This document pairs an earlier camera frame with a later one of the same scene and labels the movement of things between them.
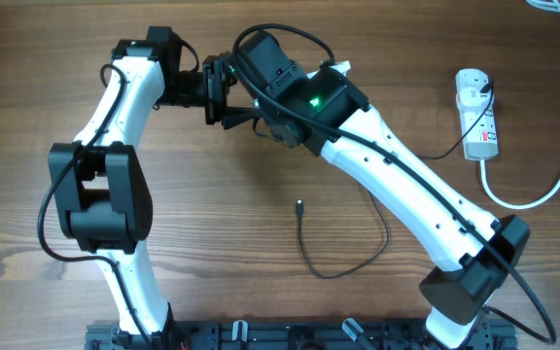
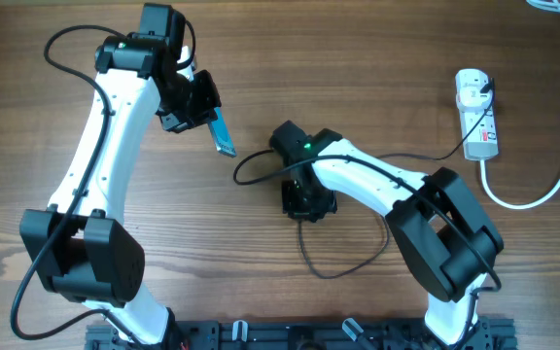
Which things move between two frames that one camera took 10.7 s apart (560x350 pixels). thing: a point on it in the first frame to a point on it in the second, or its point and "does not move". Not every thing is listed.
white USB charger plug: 470,96 does not move
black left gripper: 215,95 to 203,114
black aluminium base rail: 299,334 does not move
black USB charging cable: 489,87 does not move
